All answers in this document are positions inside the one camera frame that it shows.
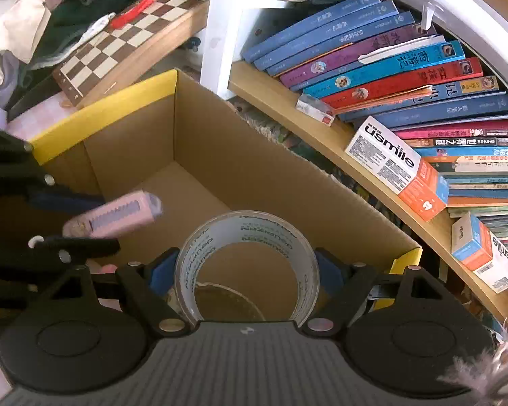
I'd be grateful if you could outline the clear tape roll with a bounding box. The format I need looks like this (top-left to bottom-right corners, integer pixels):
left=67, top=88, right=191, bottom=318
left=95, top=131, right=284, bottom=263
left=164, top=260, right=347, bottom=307
left=173, top=210, right=320, bottom=326

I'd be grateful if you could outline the small white box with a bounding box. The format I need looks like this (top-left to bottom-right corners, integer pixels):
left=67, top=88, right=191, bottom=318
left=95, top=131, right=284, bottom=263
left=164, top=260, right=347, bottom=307
left=295, top=93, right=336, bottom=128

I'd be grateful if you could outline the orange white carton with barcode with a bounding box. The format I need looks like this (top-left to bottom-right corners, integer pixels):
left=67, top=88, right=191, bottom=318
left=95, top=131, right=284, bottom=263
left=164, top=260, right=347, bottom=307
left=451, top=212, right=508, bottom=293

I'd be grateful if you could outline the wooden chessboard box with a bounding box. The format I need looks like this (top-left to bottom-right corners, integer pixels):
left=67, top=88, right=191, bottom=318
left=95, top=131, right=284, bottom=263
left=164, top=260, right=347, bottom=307
left=51, top=0, right=212, bottom=108

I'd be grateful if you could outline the pink cartoon desktop mat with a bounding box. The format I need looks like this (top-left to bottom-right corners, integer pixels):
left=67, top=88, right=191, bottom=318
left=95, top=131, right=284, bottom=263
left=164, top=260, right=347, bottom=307
left=0, top=93, right=119, bottom=406

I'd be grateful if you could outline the pink utility knife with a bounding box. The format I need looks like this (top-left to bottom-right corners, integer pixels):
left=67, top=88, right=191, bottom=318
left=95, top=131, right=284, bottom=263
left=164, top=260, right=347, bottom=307
left=62, top=190, right=164, bottom=240

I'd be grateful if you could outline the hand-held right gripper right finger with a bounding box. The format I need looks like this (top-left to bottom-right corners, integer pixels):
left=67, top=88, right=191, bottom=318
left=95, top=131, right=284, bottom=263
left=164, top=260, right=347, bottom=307
left=300, top=246, right=448, bottom=337

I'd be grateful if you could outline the white wooden bookshelf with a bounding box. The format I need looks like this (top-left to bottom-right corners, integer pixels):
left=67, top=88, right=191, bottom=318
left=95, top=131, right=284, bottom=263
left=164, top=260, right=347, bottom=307
left=199, top=0, right=508, bottom=331

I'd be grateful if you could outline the white desk lamp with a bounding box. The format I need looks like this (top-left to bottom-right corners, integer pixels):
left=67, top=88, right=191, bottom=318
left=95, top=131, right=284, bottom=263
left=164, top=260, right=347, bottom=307
left=391, top=0, right=508, bottom=106

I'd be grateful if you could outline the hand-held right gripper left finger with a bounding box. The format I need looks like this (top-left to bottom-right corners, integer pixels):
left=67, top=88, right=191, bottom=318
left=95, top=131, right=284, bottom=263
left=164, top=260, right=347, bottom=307
left=46, top=248, right=189, bottom=338

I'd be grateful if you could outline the yellow cardboard box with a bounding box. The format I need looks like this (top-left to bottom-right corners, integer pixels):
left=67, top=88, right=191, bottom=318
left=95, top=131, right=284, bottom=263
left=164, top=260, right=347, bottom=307
left=25, top=69, right=424, bottom=322

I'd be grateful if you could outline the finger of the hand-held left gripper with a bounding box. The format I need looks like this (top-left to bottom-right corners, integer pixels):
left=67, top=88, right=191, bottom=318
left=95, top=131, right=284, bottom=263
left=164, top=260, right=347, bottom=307
left=0, top=235, right=122, bottom=272
left=0, top=123, right=107, bottom=216

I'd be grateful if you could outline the pile of clothes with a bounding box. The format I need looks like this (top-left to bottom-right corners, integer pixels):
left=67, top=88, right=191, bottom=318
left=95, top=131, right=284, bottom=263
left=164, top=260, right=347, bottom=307
left=0, top=0, right=147, bottom=125

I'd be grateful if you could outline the row of books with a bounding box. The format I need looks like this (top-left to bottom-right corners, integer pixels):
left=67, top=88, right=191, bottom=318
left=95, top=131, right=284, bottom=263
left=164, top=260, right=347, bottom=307
left=240, top=0, right=508, bottom=277

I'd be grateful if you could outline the fluffy grey cuff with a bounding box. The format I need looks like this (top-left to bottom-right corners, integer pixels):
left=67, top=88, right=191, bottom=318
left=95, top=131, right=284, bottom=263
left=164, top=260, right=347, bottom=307
left=436, top=304, right=508, bottom=406

